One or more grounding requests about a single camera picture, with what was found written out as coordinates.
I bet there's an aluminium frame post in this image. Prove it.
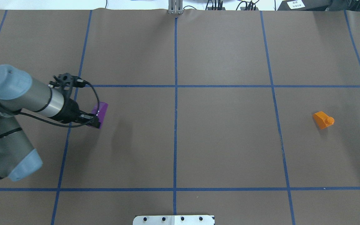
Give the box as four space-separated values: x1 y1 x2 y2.
168 0 184 15

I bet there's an orange trapezoid block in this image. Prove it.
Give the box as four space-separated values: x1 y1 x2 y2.
312 111 335 130

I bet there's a purple trapezoid block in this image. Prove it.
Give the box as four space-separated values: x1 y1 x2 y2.
91 102 108 129

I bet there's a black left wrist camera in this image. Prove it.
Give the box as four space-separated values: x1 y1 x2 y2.
48 73 86 99

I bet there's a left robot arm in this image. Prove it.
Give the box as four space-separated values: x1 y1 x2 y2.
0 64 107 182

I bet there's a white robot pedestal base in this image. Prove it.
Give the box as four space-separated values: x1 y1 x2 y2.
132 215 216 225

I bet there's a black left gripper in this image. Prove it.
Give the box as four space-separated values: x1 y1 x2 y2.
56 98 101 129

